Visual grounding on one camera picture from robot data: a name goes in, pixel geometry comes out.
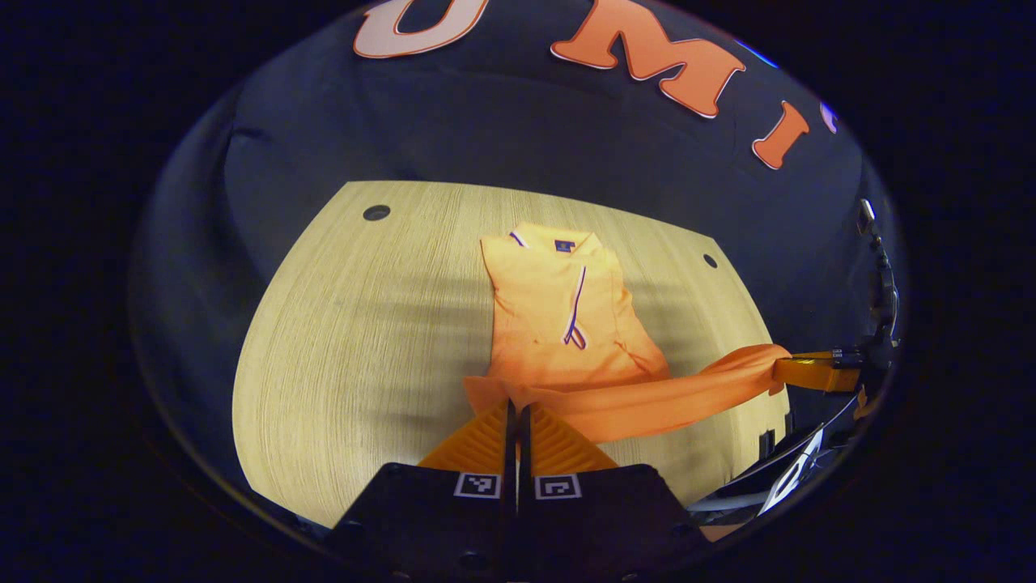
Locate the orange polo T-shirt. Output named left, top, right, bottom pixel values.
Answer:
left=463, top=223, right=794, bottom=445

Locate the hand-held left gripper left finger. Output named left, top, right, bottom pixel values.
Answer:
left=324, top=398, right=517, bottom=581

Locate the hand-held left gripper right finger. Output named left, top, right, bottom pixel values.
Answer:
left=518, top=402, right=715, bottom=581

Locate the black and white frame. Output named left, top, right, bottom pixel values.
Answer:
left=688, top=395, right=860, bottom=519

